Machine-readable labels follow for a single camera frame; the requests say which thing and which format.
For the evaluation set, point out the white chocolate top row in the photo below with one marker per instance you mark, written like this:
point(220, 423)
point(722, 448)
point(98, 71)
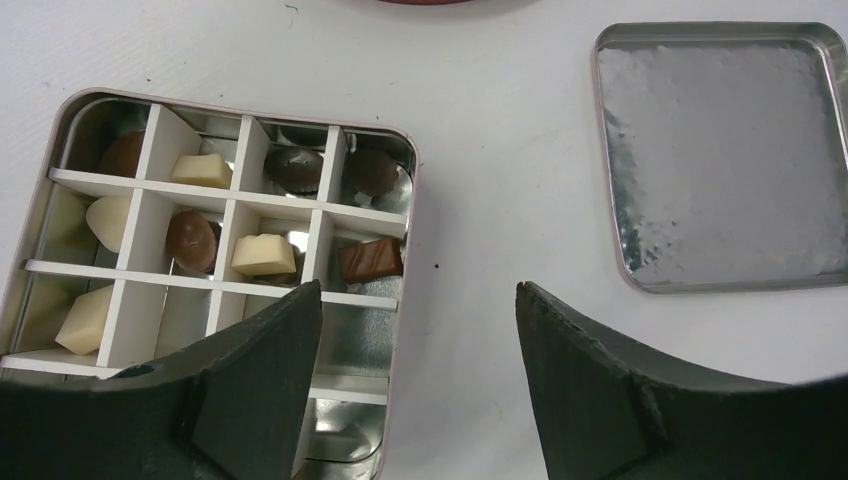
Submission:
point(208, 170)

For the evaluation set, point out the white chocolate centre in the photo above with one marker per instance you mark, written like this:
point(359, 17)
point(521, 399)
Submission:
point(264, 254)

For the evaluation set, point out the brown rectangular chocolate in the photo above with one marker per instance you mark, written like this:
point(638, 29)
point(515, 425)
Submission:
point(369, 261)

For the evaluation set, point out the brown chocolate top left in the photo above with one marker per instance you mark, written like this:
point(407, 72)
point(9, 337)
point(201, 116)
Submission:
point(122, 157)

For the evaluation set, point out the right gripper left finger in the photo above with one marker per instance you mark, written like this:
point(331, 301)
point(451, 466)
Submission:
point(230, 406)

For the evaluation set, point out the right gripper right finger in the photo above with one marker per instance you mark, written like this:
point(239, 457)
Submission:
point(607, 406)

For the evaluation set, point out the white chocolate left middle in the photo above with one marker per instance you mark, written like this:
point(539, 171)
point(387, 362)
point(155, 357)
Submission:
point(107, 218)

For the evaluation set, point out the dark oval chocolate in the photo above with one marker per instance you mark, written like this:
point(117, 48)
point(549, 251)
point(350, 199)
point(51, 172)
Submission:
point(296, 169)

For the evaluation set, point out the brown oval chocolate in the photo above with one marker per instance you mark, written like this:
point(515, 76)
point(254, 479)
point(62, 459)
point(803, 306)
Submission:
point(192, 241)

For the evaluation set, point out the silver tin lid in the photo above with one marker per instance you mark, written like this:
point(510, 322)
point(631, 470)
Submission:
point(726, 151)

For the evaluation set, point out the white chocolate lower left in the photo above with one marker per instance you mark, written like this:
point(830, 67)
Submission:
point(83, 328)

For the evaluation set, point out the dark round chocolate corner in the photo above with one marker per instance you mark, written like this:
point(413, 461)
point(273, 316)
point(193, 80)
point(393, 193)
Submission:
point(371, 172)

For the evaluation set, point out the pink compartment box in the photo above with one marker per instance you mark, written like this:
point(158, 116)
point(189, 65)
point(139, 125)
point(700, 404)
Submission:
point(205, 293)

